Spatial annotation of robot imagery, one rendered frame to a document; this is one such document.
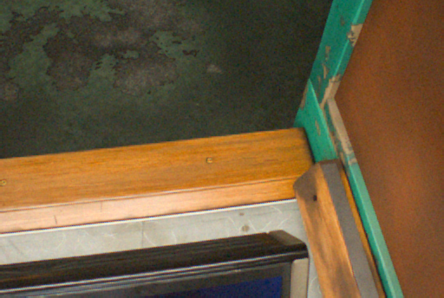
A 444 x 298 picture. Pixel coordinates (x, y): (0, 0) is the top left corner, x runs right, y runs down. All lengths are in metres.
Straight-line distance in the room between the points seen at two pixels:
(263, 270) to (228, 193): 0.42
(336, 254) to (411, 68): 0.26
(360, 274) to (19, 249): 0.47
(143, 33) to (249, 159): 1.29
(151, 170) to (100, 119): 1.01
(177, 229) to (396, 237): 0.32
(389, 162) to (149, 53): 1.45
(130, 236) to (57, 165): 0.16
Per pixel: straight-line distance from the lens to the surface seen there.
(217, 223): 0.79
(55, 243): 0.80
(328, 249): 0.70
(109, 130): 1.78
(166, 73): 1.91
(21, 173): 0.83
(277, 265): 0.38
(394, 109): 0.62
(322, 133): 0.80
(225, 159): 0.82
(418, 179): 0.59
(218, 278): 0.38
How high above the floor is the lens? 1.46
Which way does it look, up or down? 55 degrees down
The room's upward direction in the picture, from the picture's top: 8 degrees clockwise
